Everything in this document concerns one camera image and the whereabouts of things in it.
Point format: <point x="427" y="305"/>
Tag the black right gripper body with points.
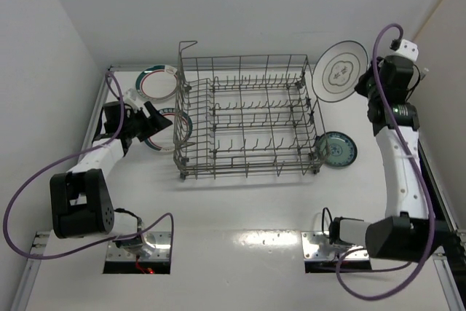
<point x="365" y="83"/>

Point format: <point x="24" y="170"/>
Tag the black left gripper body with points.
<point x="142" y="121"/>

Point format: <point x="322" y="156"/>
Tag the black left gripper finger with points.
<point x="157" y="124"/>
<point x="151" y="109"/>

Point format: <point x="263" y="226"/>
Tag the green red rimmed plate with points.
<point x="163" y="141"/>
<point x="157" y="83"/>

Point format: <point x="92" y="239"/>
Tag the white plate teal line pattern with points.
<point x="337" y="71"/>

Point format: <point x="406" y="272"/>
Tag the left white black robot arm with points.
<point x="80" y="200"/>

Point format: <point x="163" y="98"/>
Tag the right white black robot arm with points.
<point x="405" y="233"/>

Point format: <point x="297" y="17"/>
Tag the blue floral teal plate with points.
<point x="337" y="149"/>

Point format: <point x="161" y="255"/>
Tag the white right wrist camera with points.
<point x="406" y="49"/>

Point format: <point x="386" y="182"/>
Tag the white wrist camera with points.
<point x="406" y="49"/>
<point x="130" y="98"/>

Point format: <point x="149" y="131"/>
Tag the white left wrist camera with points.
<point x="130" y="98"/>

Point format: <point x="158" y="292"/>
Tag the grey wire dish rack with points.
<point x="245" y="115"/>

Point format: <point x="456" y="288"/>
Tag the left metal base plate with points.
<point x="153" y="246"/>

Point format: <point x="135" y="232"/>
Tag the metal base plate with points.
<point x="153" y="246"/>
<point x="317" y="248"/>

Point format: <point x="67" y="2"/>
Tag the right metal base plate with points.
<point x="317" y="248"/>

